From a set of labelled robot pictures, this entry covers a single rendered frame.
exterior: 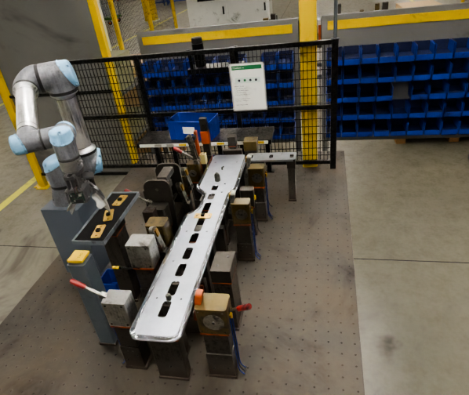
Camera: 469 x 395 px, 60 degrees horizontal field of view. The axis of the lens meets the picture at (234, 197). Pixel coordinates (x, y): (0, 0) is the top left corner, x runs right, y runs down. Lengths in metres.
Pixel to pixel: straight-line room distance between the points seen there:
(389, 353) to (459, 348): 0.39
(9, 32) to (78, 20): 0.73
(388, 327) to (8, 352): 2.05
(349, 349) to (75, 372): 1.08
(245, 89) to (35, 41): 2.32
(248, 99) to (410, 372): 1.86
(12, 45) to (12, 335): 3.03
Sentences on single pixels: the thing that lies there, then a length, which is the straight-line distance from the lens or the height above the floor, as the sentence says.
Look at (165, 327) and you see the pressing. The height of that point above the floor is 1.00.
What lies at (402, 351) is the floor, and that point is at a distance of 2.65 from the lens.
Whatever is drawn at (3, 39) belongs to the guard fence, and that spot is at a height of 1.59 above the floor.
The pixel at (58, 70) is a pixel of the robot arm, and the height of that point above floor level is 1.71.
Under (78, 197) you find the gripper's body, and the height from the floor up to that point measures 1.36.
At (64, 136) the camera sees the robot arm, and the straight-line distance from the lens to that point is 1.47.
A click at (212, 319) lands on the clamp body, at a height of 1.02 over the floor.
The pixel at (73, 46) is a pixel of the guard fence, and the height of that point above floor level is 1.47.
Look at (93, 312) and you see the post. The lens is 1.75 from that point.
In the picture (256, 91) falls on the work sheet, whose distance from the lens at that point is 2.67.
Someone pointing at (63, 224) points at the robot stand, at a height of 1.02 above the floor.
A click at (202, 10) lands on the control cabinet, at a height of 1.13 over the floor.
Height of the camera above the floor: 2.05
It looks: 31 degrees down
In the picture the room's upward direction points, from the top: 7 degrees counter-clockwise
